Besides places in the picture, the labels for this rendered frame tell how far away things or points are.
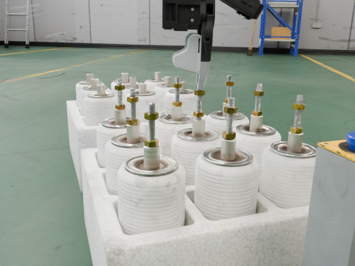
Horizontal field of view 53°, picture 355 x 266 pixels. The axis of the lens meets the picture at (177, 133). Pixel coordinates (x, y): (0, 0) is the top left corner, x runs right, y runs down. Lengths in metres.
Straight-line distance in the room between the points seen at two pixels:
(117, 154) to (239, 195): 0.20
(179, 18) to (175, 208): 0.29
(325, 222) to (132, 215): 0.24
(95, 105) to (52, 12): 6.94
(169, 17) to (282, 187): 0.32
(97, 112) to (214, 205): 0.54
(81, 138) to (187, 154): 0.42
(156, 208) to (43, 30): 7.58
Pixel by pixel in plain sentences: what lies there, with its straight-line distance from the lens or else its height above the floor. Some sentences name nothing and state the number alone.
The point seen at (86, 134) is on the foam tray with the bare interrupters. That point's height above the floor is 0.17.
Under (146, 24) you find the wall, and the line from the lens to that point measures 7.17.
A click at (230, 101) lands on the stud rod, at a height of 0.34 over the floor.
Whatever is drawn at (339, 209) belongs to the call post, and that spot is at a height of 0.25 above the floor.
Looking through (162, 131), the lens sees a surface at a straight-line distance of 0.72.
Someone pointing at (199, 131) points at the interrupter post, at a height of 0.26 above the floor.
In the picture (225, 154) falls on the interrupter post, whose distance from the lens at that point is 0.53.
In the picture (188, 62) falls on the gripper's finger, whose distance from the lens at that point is 0.60.
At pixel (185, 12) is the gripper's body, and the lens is 0.59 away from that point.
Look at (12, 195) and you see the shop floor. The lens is 1.07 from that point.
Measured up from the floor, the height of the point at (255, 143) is 0.24.
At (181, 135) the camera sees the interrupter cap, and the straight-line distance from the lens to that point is 0.64.
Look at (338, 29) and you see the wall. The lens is 7.12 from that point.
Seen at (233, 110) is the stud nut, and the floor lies 0.33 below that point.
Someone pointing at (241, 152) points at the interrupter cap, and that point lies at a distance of 0.56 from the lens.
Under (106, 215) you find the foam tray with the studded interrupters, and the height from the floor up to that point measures 0.18.
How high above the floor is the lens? 0.44
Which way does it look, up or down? 17 degrees down
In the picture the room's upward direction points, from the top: 1 degrees clockwise
